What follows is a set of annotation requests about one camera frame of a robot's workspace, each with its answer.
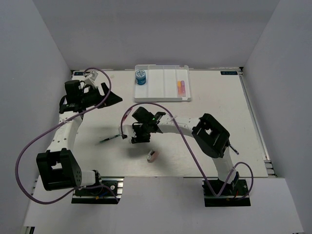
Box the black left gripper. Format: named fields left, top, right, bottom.
left=79, top=83, right=122, bottom=109

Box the pink stapler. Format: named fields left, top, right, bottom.
left=146, top=150, right=159, bottom=163

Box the blue correction tape roll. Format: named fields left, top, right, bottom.
left=135, top=70, right=146, bottom=85

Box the purple cap highlighter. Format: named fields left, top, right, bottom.
left=180, top=80, right=186, bottom=97

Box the yellow cap highlighter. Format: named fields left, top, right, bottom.
left=177, top=81, right=182, bottom=97

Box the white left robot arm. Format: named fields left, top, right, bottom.
left=36, top=80, right=122, bottom=195

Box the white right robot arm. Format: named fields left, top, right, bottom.
left=131, top=107, right=239, bottom=195

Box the red pen refill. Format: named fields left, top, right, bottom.
left=121, top=107, right=133, bottom=123

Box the green pen refill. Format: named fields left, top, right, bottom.
left=95, top=134, right=121, bottom=145

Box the left black table label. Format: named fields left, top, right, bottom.
left=73, top=72, right=84, bottom=76

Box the black table label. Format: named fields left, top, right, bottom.
left=220, top=71, right=238, bottom=76
left=73, top=72, right=84, bottom=76

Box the white divided organizer tray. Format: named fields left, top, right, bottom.
left=134, top=64, right=192, bottom=102

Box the dark blue pen refill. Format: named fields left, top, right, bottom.
left=229, top=144, right=239, bottom=155

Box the right black table label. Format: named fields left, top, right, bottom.
left=220, top=71, right=238, bottom=76

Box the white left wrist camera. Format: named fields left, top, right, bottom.
left=84, top=71, right=98, bottom=87

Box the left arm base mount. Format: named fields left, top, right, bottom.
left=71, top=177, right=124, bottom=204

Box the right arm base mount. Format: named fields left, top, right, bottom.
left=202, top=179, right=251, bottom=207

